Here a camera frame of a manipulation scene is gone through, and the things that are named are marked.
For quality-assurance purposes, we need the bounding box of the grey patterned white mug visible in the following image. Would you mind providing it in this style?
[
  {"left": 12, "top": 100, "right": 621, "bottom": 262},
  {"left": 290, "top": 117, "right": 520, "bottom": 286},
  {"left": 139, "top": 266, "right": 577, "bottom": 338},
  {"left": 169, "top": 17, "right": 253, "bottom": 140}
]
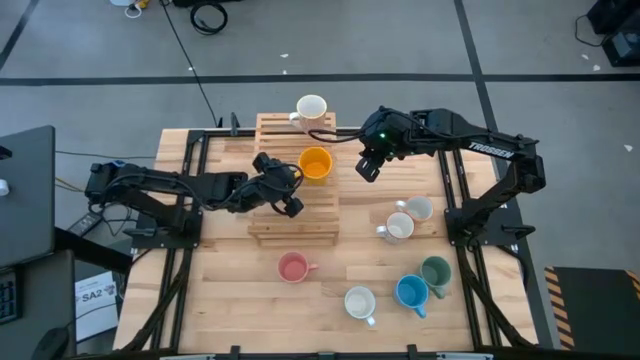
[{"left": 375, "top": 211, "right": 416, "bottom": 246}]

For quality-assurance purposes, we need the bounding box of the long black floor cable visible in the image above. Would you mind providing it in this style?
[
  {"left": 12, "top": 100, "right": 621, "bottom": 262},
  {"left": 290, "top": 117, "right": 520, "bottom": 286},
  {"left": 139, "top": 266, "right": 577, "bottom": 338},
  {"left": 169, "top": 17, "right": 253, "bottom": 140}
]
[{"left": 158, "top": 0, "right": 224, "bottom": 129}]

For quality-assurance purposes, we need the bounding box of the pink faceted mug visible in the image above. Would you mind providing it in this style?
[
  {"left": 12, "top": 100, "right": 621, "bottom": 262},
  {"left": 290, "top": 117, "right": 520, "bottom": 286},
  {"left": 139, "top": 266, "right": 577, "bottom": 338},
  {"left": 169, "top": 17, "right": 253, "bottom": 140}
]
[{"left": 276, "top": 251, "right": 319, "bottom": 285}]

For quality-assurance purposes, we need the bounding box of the black equipment case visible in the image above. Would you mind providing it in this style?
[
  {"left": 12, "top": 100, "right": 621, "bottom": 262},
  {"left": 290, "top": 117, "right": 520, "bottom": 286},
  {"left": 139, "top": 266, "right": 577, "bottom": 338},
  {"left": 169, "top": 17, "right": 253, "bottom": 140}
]
[
  {"left": 586, "top": 0, "right": 640, "bottom": 35},
  {"left": 602, "top": 27, "right": 640, "bottom": 69}
]

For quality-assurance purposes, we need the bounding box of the black yellow striped mat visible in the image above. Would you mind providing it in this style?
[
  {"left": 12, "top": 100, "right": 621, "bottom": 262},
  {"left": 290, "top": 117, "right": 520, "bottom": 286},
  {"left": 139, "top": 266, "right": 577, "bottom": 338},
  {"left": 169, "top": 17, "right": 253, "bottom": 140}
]
[{"left": 543, "top": 265, "right": 640, "bottom": 354}]

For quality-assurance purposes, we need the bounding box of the black chair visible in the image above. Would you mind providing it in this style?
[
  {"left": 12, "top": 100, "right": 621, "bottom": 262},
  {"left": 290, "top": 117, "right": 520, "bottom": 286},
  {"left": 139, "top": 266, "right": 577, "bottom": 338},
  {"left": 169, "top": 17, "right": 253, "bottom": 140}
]
[{"left": 30, "top": 325, "right": 71, "bottom": 360}]

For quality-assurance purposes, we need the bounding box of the blue patterned white mug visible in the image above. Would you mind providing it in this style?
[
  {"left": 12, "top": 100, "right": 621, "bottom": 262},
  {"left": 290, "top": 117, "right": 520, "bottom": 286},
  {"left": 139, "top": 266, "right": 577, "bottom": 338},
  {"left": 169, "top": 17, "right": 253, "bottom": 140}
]
[{"left": 343, "top": 285, "right": 377, "bottom": 328}]

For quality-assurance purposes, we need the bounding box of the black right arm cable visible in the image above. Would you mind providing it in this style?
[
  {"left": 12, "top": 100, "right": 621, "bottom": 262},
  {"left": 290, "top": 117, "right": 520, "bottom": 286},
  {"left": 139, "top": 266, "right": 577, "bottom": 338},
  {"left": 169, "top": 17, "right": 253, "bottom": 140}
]
[{"left": 307, "top": 127, "right": 367, "bottom": 145}]

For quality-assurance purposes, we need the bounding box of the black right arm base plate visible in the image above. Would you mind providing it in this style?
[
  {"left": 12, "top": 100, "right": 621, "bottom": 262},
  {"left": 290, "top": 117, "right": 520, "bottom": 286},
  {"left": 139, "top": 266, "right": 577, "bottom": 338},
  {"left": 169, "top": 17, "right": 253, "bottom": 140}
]
[{"left": 444, "top": 207, "right": 536, "bottom": 247}]

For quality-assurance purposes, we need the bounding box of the green mug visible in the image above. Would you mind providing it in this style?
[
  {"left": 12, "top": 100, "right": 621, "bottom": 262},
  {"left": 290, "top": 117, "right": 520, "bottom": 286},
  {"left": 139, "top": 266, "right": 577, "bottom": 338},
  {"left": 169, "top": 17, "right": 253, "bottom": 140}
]
[{"left": 419, "top": 255, "right": 453, "bottom": 300}]

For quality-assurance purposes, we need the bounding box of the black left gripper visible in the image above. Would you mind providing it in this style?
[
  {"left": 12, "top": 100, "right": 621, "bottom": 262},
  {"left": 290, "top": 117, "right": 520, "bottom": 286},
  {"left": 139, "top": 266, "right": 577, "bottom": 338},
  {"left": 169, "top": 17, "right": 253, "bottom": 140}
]
[{"left": 247, "top": 151, "right": 305, "bottom": 220}]

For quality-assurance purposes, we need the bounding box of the orange mug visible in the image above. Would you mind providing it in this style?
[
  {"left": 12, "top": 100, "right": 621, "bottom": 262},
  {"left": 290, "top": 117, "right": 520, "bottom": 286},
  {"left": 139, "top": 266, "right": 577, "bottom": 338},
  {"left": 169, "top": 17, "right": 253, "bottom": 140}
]
[{"left": 297, "top": 145, "right": 334, "bottom": 187}]

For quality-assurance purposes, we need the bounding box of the yellow dotted white mug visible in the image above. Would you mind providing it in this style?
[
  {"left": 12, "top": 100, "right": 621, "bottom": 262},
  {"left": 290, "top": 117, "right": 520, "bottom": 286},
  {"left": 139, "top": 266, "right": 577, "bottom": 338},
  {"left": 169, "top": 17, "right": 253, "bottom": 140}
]
[{"left": 394, "top": 194, "right": 435, "bottom": 224}]

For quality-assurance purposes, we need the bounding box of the coiled black cable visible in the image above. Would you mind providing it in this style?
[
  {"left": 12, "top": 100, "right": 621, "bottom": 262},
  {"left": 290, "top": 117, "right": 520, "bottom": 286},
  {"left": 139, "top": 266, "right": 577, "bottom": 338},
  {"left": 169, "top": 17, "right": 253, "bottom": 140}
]
[{"left": 188, "top": 1, "right": 230, "bottom": 37}]

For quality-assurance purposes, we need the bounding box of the wooden slatted rack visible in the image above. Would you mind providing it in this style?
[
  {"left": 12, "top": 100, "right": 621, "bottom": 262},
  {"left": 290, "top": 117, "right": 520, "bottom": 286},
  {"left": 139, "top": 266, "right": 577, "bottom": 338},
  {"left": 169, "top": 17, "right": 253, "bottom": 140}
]
[{"left": 247, "top": 112, "right": 341, "bottom": 249}]

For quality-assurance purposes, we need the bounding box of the black desk bar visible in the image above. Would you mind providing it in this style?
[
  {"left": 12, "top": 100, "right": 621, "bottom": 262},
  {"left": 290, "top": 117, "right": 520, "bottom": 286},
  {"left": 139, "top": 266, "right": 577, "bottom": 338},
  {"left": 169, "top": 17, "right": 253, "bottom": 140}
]
[{"left": 53, "top": 227, "right": 134, "bottom": 275}]

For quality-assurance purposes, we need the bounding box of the black power adapter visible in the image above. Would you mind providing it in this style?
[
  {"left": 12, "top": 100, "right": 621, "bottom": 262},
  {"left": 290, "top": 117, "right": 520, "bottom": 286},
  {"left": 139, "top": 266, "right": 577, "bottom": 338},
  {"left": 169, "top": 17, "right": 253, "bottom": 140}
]
[{"left": 67, "top": 211, "right": 104, "bottom": 238}]

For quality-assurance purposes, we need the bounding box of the white cable with yellow plug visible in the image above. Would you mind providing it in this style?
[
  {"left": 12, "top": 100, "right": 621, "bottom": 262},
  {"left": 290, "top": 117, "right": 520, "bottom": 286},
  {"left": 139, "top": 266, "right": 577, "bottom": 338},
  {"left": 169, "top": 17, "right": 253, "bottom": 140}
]
[{"left": 110, "top": 0, "right": 151, "bottom": 20}]

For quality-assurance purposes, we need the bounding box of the black keyboard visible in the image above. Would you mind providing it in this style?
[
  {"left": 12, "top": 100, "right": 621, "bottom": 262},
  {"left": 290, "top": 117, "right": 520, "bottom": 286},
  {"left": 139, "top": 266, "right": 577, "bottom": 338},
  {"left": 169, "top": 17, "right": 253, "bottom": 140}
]
[{"left": 0, "top": 268, "right": 22, "bottom": 326}]

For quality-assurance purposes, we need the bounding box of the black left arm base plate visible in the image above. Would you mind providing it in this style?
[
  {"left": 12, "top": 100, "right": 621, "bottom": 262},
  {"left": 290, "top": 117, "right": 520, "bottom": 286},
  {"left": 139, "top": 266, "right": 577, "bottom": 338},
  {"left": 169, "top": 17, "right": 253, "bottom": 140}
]
[{"left": 130, "top": 209, "right": 204, "bottom": 250}]

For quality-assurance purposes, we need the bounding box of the red patterned white mug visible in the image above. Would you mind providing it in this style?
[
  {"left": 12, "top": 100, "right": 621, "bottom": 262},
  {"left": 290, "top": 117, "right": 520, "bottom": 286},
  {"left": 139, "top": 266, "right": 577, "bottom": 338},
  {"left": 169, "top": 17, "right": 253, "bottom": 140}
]
[{"left": 288, "top": 93, "right": 329, "bottom": 135}]

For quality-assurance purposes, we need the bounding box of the white SA2 paper sheet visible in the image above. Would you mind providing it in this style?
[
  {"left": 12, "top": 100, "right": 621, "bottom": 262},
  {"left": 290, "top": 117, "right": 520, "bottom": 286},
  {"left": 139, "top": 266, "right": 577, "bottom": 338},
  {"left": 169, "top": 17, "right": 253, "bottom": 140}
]
[{"left": 74, "top": 270, "right": 120, "bottom": 343}]

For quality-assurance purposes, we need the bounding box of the black metal table frame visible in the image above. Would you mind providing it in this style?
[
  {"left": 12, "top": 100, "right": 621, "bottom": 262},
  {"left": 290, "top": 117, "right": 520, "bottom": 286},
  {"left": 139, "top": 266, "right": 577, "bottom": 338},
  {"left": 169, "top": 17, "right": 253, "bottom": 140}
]
[{"left": 119, "top": 127, "right": 539, "bottom": 360}]

